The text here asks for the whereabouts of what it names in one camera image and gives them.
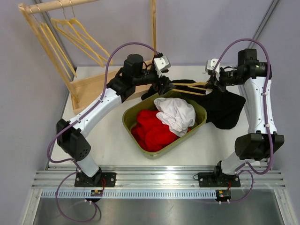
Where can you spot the aluminium frame post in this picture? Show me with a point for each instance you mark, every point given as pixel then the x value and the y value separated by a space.
pixel 47 19
pixel 261 27

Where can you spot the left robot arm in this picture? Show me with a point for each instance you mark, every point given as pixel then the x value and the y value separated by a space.
pixel 72 134

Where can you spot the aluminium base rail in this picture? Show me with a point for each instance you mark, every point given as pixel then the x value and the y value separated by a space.
pixel 127 177

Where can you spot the yellow hanger of black shirt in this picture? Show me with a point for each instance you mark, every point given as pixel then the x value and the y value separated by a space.
pixel 195 88

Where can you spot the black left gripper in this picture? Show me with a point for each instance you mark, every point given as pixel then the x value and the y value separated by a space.
pixel 168 86

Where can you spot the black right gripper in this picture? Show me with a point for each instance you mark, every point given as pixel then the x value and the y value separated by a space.
pixel 213 81

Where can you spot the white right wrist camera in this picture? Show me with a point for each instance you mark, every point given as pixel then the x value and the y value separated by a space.
pixel 211 65

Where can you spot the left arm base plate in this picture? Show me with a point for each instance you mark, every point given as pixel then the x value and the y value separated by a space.
pixel 103 179

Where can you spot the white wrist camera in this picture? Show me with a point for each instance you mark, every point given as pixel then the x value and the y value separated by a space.
pixel 211 65
pixel 161 64

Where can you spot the white t shirt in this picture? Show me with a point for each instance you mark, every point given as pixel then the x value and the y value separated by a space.
pixel 176 113

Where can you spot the black t shirt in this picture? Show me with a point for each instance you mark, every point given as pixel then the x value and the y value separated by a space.
pixel 223 108

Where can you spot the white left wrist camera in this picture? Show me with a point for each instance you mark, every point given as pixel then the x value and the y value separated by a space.
pixel 161 64

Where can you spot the white slotted cable duct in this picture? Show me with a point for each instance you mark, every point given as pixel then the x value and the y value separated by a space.
pixel 131 194

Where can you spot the aluminium frame post right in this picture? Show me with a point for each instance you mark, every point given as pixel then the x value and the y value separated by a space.
pixel 261 27

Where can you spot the yellow hanger of white shirt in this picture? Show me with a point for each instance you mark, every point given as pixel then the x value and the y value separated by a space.
pixel 86 43

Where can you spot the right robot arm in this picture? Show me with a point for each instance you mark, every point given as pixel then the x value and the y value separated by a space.
pixel 255 149

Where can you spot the aluminium frame post left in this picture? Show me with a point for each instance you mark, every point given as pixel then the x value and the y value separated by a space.
pixel 47 19

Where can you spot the olive green plastic basket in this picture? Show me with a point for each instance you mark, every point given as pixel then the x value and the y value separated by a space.
pixel 130 120

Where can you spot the wooden clothes rack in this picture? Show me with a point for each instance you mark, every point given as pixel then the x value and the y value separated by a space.
pixel 82 91

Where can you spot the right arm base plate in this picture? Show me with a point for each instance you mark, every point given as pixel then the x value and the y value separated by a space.
pixel 211 180

